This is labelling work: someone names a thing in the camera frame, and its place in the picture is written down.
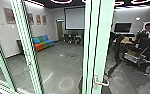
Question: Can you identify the light wooden door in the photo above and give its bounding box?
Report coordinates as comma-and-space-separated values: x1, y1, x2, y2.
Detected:
56, 20, 65, 42

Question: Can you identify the dark meeting table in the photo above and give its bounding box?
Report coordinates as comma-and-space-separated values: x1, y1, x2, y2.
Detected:
61, 31, 84, 46

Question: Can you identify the white projector screen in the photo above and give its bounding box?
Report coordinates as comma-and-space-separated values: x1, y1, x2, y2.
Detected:
64, 7, 86, 31

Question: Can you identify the multicolour sofa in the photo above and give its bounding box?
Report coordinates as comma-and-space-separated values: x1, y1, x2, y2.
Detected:
32, 34, 56, 52

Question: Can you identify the person in dark clothes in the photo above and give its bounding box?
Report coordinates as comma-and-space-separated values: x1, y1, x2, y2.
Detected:
135, 21, 150, 48

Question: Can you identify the framed wall poster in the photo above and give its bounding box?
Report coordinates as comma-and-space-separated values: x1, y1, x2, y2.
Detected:
35, 14, 42, 26
3, 7, 16, 24
41, 15, 48, 26
27, 12, 35, 25

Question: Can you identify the silver door lever handle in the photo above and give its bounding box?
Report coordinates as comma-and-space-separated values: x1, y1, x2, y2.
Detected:
93, 74, 110, 88

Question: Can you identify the green door frame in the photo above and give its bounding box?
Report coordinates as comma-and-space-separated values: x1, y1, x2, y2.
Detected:
0, 0, 45, 94

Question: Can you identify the black wall monitor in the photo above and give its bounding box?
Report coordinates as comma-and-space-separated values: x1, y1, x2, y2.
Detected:
113, 21, 133, 34

